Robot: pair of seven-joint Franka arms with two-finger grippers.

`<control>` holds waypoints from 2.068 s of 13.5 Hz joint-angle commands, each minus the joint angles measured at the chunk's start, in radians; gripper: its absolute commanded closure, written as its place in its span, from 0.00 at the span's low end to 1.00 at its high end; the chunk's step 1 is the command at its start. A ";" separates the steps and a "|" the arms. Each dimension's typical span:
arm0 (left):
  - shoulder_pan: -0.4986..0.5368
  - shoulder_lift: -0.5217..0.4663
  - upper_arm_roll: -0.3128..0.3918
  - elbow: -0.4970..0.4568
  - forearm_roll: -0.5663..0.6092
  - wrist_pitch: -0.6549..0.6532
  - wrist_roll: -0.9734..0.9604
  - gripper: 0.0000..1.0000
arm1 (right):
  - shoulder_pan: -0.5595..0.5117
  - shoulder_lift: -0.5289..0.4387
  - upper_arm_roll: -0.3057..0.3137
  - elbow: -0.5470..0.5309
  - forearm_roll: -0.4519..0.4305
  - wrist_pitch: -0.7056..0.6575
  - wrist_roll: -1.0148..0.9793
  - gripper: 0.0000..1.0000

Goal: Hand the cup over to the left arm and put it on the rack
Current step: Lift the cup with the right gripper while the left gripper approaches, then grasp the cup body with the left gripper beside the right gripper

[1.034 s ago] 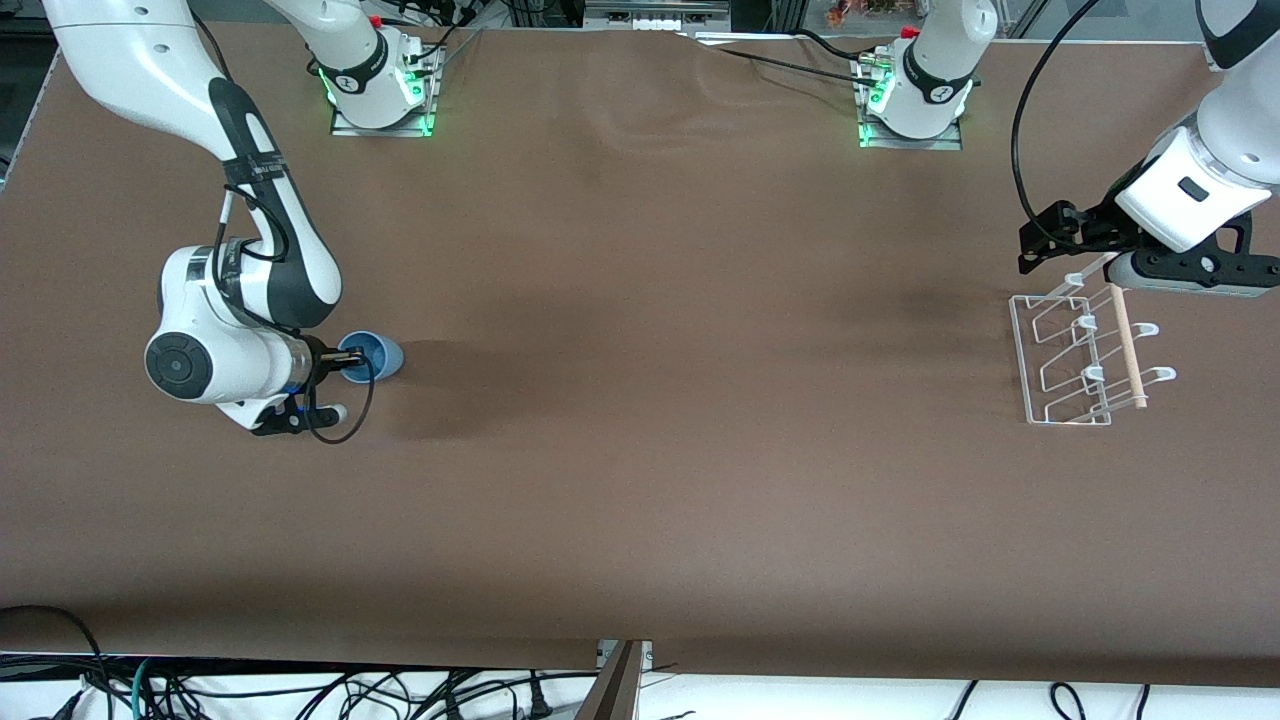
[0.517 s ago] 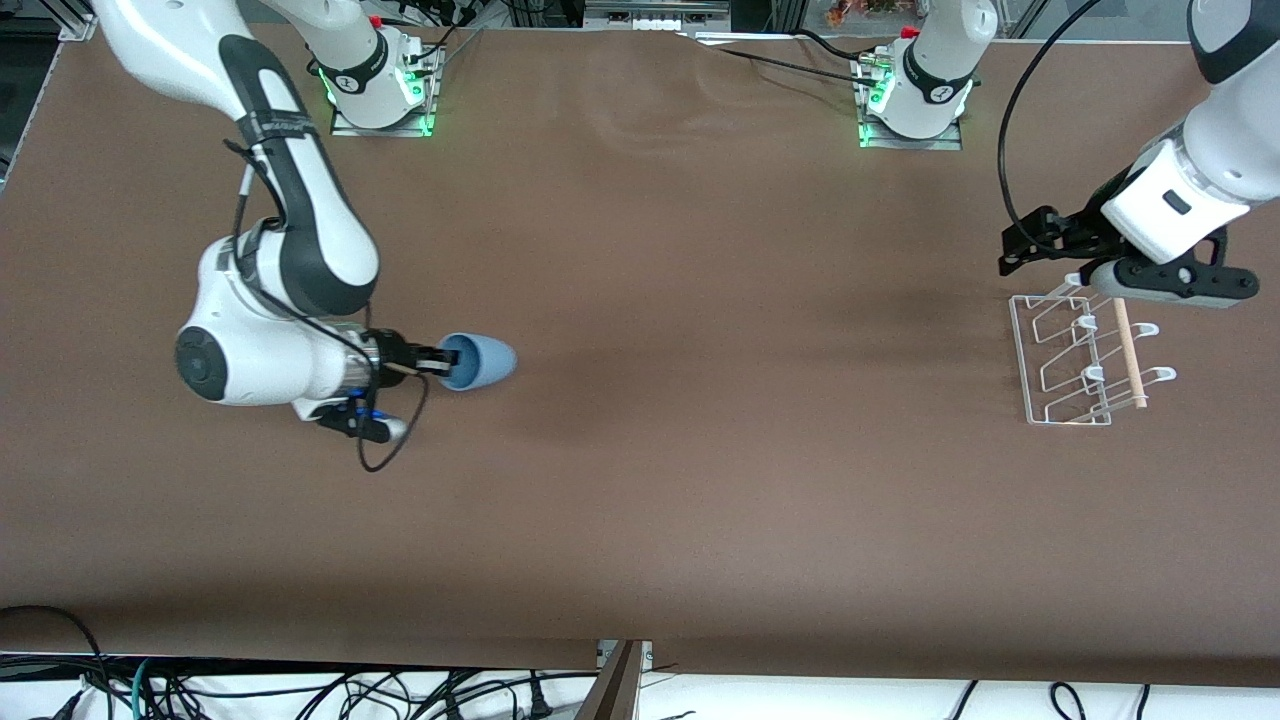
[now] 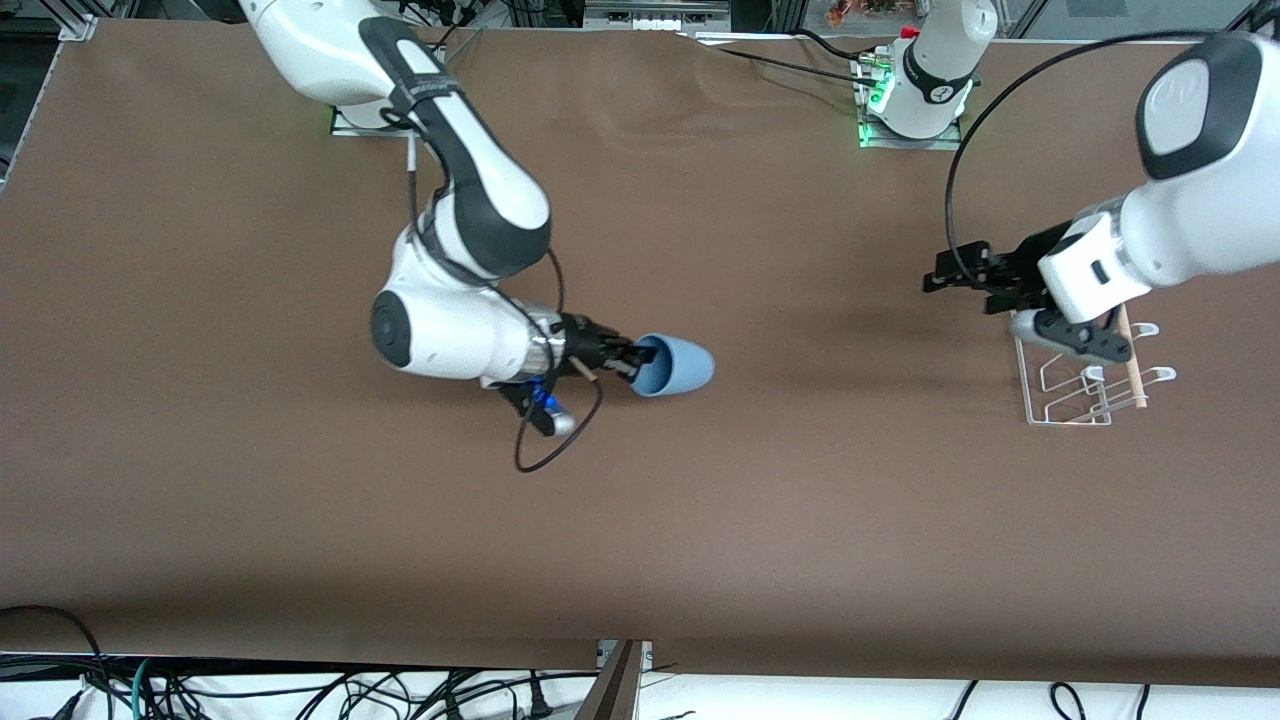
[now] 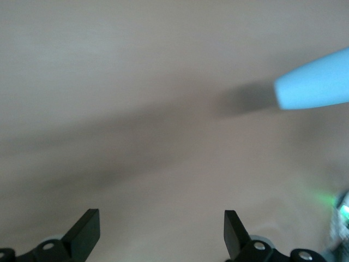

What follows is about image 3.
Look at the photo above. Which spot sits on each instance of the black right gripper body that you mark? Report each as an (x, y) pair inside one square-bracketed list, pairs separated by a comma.
[(583, 340)]

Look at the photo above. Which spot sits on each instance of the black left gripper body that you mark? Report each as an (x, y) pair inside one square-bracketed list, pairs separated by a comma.
[(1022, 266)]

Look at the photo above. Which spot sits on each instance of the blue plastic cup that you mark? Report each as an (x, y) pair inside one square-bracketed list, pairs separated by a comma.
[(680, 368)]

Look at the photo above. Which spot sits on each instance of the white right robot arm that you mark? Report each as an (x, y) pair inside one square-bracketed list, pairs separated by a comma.
[(440, 240)]

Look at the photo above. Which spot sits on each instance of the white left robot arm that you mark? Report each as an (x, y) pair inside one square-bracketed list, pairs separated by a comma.
[(1200, 180)]

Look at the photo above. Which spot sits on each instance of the brown table cover sheet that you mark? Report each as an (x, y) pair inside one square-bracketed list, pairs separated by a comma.
[(640, 540)]

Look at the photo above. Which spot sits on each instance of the grey power strip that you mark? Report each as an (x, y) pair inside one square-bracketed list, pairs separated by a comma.
[(655, 12)]

